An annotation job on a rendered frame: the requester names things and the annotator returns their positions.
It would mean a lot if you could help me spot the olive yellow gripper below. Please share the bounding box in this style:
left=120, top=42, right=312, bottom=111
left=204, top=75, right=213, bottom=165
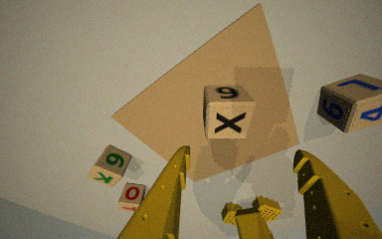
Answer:
left=116, top=145, right=382, bottom=239

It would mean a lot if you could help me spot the tan flat mat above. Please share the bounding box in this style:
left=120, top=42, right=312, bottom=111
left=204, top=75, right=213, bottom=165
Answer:
left=111, top=3, right=299, bottom=182

